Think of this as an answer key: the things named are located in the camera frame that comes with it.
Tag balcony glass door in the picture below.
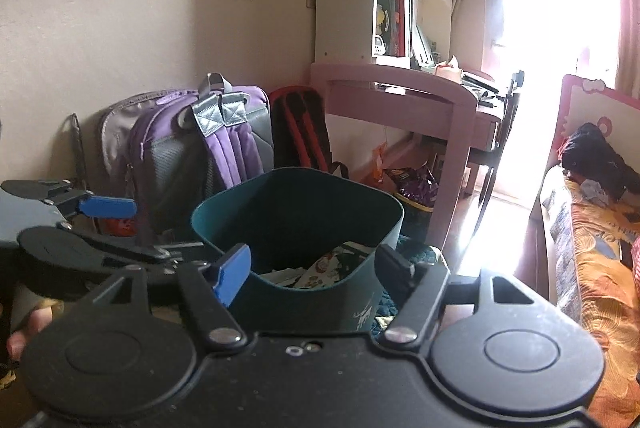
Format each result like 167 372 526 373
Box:
492 0 623 209

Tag purple backpack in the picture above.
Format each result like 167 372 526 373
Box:
97 72 275 244

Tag teal plastic bin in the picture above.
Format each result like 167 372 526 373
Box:
190 167 405 334

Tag person's left hand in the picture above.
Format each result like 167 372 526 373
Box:
6 298 56 359

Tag purple snack bag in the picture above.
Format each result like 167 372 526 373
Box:
382 161 441 209

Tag tissue box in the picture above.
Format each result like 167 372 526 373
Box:
434 56 463 82

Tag orange patterned bed quilt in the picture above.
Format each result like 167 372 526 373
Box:
542 165 640 428

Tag orange plastic bag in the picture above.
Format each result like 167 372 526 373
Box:
372 141 388 184

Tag pink purple curtain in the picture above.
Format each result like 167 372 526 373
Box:
607 0 640 99

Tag black clothing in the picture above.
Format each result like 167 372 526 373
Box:
557 122 640 204

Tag yellow rimmed bin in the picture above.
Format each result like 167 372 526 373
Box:
395 193 436 234

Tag bed with orange sheet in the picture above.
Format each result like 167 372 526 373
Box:
530 163 640 409

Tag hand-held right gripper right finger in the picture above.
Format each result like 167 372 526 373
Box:
375 244 556 344

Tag white tissue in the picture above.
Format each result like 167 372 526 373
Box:
257 265 313 289

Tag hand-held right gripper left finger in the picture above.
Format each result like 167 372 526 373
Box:
65 243 252 351

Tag dark desk chair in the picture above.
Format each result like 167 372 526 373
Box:
470 71 526 234

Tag small grey cloth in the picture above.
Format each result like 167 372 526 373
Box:
580 179 611 204

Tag black red backpack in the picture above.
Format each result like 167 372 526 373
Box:
269 86 351 179

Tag pink desk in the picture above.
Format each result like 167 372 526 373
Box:
310 62 503 249

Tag cartoon printed wrapper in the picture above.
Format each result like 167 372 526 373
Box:
300 242 378 291

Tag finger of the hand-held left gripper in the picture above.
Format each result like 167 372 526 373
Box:
0 179 137 221
67 228 213 271

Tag red picture book box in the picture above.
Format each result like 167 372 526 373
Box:
376 0 413 58

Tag pink white headboard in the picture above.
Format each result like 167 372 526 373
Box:
547 73 640 169

